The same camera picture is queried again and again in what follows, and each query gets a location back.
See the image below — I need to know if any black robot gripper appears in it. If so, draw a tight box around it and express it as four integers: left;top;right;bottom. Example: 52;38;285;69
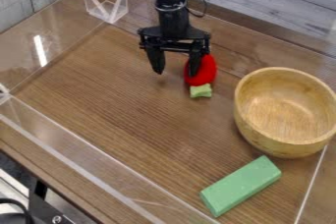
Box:
137;2;211;77

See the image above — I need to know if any red plush strawberry toy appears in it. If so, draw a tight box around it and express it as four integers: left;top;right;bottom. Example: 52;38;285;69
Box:
184;54;216;98

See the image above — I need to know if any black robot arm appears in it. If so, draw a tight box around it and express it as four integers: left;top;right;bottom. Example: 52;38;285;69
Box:
137;0;211;77

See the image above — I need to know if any wooden bowl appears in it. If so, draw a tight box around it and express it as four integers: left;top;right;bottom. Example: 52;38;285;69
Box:
233;67;336;159

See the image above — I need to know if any green rectangular block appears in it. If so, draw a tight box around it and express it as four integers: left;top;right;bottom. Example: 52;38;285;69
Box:
200;155;283;217

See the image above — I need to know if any clear acrylic corner bracket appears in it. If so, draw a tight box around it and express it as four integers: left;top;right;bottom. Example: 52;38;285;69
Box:
84;0;128;25

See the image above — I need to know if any clear acrylic front wall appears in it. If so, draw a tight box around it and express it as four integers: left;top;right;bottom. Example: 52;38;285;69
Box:
0;84;219;224

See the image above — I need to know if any black table leg bracket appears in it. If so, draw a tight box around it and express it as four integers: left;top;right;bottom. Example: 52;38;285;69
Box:
29;181;75;224

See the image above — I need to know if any black cable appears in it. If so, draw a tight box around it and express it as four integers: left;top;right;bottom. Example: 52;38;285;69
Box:
0;197;35;224

